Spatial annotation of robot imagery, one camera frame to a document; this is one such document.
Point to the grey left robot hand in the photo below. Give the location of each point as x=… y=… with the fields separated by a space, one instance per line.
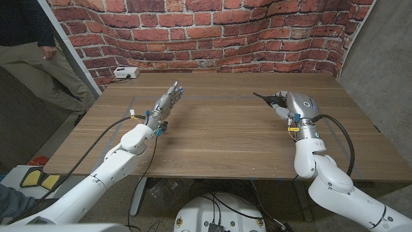
x=164 y=105

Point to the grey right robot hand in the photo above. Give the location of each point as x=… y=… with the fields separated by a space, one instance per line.
x=301 y=106

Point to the black rubber air blower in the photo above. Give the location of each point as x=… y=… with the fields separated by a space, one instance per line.
x=278 y=100

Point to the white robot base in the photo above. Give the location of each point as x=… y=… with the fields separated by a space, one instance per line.
x=199 y=212

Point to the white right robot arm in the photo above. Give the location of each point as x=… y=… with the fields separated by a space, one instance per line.
x=334 y=190

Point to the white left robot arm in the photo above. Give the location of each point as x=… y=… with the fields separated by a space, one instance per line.
x=96 y=183

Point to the white power strip box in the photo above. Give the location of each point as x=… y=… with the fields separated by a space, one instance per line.
x=126 y=72

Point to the red brick printed backdrop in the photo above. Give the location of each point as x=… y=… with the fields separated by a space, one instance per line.
x=209 y=35

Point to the clear plastic bag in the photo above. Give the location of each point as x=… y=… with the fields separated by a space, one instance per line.
x=164 y=191

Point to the grey table leg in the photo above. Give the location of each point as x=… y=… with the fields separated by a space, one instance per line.
x=139 y=196
x=304 y=206

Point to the red round object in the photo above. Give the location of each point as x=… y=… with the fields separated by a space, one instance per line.
x=38 y=160

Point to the standing person in khaki trousers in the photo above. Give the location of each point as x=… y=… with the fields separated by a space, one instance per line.
x=32 y=64

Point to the white board with yellow patches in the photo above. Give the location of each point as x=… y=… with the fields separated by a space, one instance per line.
x=13 y=177

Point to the seated person in blue jeans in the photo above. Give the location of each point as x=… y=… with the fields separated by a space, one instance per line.
x=13 y=203

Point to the white backdrop frame bar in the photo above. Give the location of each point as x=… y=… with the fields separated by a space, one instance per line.
x=74 y=54

